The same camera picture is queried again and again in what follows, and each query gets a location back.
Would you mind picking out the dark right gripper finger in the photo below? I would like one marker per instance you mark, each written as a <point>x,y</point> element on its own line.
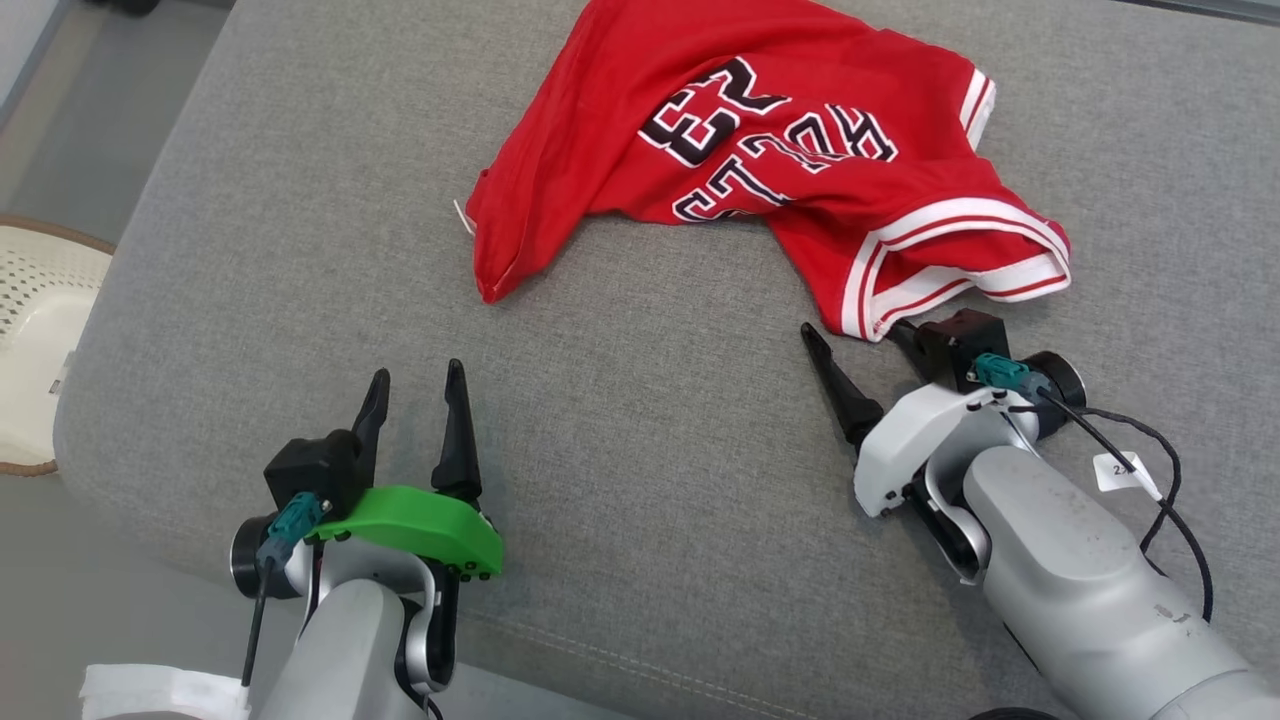
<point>845,390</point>
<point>908,350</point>

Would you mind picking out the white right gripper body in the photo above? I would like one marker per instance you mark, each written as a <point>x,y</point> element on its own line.
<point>910,435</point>

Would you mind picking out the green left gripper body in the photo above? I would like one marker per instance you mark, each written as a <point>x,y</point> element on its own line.
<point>420,525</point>

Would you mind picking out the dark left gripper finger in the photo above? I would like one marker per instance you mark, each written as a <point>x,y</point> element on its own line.
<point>458,440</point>
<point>374,420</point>

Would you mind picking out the red jersey white sleeves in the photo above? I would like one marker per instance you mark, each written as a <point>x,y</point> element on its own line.
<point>760,130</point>

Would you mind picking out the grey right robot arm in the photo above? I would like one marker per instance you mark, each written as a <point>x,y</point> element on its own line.
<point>1080,580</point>

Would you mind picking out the grey fabric sofa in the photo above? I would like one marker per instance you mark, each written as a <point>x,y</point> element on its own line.
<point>650,480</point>

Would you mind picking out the white laundry basket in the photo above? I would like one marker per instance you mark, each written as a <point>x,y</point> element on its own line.
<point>45,340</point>

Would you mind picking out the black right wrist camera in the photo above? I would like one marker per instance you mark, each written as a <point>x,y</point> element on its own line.
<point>960,345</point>

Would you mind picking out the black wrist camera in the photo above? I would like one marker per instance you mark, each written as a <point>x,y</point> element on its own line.
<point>315,470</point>
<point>960,345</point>

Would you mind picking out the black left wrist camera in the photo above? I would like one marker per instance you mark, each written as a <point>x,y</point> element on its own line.
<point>315,470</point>

